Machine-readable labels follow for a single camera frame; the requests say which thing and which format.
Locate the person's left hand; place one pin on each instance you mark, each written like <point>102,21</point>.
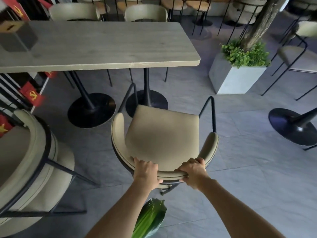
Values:
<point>146,174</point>

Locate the person's right hand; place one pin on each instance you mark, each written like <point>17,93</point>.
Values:
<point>195,174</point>

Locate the person's right thumb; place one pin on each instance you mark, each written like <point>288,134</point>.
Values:
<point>184,179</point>

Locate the person's left thumb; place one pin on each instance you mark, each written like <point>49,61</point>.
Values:
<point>159,181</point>

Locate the beige chair with black frame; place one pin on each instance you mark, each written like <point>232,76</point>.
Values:
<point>74,11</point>
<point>37,171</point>
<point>146,12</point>
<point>294,54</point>
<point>163,136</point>
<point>249,9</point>

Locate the person's left forearm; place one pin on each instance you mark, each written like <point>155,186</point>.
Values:
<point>118,215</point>

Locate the person's right forearm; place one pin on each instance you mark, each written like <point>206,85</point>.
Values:
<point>235,213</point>

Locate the grey concrete planter box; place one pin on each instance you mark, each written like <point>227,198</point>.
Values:
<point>230,78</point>

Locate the green leafy plant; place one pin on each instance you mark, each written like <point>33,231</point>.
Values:
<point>244,55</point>

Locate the small red flag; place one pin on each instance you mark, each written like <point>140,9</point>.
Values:
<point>32,93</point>
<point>3,126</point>
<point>17,10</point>
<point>51,74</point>

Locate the brown tree trunk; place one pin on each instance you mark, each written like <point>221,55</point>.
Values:
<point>262,19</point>

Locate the grey square tissue box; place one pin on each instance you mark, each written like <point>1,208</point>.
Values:
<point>17,37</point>

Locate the black round pedestal table base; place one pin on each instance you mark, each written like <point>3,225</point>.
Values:
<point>202,22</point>
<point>91,111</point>
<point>287,123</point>
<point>154,99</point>

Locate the wooden seat chair black frame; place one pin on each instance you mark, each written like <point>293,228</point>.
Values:
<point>173,3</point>
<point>128,2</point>
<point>199,4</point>
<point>99,3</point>

